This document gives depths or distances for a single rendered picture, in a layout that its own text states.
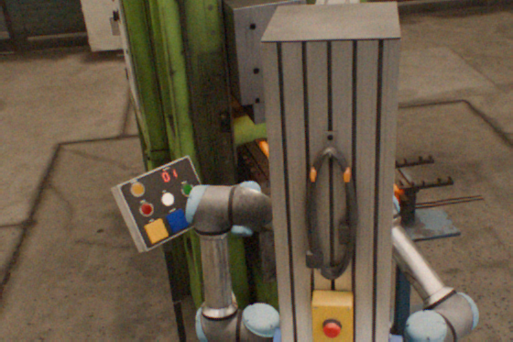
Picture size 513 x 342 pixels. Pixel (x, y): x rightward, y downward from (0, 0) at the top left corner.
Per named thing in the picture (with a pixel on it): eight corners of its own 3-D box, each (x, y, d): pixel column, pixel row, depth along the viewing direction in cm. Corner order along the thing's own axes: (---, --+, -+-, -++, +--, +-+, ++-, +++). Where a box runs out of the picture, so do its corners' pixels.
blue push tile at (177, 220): (189, 225, 256) (181, 208, 255) (174, 233, 252) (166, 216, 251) (187, 225, 257) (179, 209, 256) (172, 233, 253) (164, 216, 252)
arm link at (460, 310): (439, 353, 197) (338, 211, 212) (468, 330, 205) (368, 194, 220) (461, 342, 188) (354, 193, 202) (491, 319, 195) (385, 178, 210)
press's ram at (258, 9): (327, 91, 270) (326, -6, 250) (241, 105, 261) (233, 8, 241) (295, 61, 305) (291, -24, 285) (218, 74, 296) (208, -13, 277)
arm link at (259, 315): (279, 361, 196) (277, 327, 189) (237, 357, 199) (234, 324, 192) (285, 334, 206) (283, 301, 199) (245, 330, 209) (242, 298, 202)
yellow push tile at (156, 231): (168, 235, 250) (161, 218, 249) (152, 243, 246) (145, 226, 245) (167, 236, 251) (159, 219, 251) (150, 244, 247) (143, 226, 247)
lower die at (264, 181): (301, 187, 289) (300, 171, 285) (260, 196, 284) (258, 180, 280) (274, 150, 324) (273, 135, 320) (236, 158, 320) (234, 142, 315)
